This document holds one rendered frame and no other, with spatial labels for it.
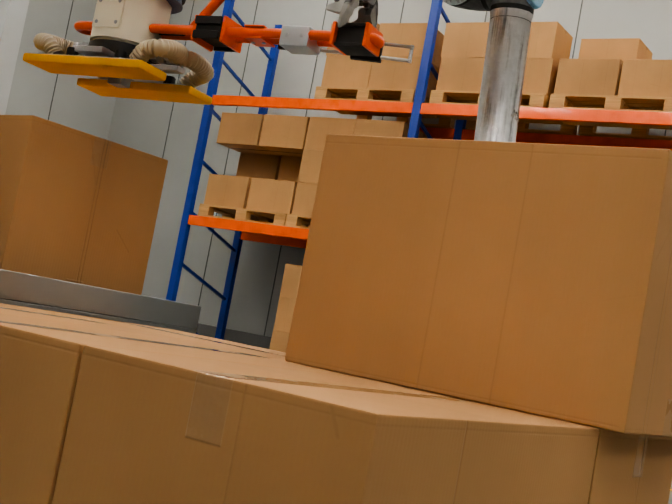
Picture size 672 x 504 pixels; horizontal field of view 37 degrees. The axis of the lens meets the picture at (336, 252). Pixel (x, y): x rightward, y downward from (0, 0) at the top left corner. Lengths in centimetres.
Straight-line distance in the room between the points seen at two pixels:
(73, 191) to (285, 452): 146
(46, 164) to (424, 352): 106
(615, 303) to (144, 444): 70
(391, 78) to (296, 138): 126
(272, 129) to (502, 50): 856
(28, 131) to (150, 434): 130
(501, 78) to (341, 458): 190
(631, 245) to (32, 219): 133
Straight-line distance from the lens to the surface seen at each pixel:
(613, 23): 1129
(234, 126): 1155
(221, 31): 229
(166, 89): 243
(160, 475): 108
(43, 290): 225
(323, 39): 217
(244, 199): 1122
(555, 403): 149
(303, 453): 97
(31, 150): 229
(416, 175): 165
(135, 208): 247
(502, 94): 273
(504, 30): 277
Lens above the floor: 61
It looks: 4 degrees up
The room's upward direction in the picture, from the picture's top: 10 degrees clockwise
